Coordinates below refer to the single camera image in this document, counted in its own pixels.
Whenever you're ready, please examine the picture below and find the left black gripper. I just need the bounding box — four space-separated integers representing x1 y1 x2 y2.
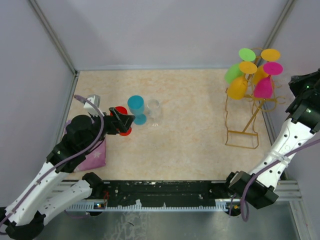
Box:
83 106 135 153

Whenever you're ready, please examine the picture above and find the red plastic wine glass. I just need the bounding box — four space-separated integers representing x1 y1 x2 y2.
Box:
115 106 132 136

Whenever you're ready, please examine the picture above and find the blue plastic wine glass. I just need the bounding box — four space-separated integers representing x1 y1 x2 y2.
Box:
127 95 147 126

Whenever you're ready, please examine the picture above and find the clear wine glass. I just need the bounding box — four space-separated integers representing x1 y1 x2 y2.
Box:
147 99 162 127

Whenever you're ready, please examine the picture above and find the orange wine glass front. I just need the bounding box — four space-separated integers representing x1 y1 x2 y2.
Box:
227 62 258 100

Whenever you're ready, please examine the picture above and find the orange wine glass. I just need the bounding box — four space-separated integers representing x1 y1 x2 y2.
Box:
227 62 258 100
252 48 283 85

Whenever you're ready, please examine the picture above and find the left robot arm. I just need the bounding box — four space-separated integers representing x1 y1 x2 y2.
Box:
0 107 135 240

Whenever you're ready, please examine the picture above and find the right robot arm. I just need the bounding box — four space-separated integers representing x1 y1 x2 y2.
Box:
223 70 320 209

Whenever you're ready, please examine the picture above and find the green plastic wine glass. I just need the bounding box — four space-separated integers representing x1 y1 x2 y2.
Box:
224 48 256 84

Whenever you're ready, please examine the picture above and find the pink plastic wine glass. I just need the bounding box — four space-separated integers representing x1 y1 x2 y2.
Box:
253 75 275 99

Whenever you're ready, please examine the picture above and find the orange wine glass back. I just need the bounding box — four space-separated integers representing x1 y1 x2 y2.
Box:
252 48 283 85

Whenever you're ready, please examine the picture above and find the purple printed cloth bag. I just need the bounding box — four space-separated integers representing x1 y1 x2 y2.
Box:
65 119 108 172

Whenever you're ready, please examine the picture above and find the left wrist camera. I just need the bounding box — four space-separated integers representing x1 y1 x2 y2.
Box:
83 94 101 117

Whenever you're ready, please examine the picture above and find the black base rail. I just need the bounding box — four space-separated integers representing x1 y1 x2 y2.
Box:
87 180 232 208

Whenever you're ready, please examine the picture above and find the gold wire glass rack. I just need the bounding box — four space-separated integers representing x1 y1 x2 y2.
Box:
224 46 287 150

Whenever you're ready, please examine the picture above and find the white toothed cable duct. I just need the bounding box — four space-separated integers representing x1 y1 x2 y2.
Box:
66 199 228 212

